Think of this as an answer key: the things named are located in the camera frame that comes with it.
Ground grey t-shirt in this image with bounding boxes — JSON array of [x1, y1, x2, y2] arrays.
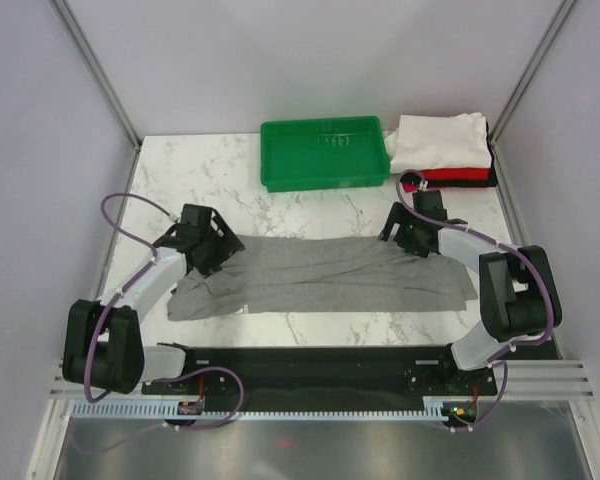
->
[[167, 236, 478, 321]]

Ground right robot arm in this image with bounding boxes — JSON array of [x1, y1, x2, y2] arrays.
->
[[379, 191, 563, 394]]

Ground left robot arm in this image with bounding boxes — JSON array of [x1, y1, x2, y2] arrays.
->
[[62, 204, 245, 404]]

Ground pink folded t-shirt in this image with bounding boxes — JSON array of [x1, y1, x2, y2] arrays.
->
[[401, 182, 420, 193]]

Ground red folded t-shirt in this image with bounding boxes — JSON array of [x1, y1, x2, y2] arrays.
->
[[422, 167, 491, 181]]

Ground green plastic tray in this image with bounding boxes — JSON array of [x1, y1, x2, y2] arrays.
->
[[260, 116, 390, 193]]

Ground black folded t-shirt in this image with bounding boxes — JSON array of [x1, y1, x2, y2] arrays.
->
[[425, 136, 497, 188]]

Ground white folded t-shirt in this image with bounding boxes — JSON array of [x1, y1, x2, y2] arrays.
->
[[385, 112, 492, 174]]

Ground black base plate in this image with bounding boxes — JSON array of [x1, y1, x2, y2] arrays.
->
[[142, 346, 497, 412]]

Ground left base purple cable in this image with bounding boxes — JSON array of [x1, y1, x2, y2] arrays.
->
[[72, 365, 247, 454]]

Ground white slotted cable duct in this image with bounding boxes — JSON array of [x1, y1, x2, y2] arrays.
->
[[70, 400, 448, 422]]

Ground left aluminium frame post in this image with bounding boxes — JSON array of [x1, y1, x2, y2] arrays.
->
[[49, 0, 144, 151]]

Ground aluminium frame post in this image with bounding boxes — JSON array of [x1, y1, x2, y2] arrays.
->
[[489, 0, 581, 144], [49, 0, 144, 151]]

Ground right aluminium frame post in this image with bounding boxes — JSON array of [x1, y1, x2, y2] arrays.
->
[[489, 0, 581, 144]]

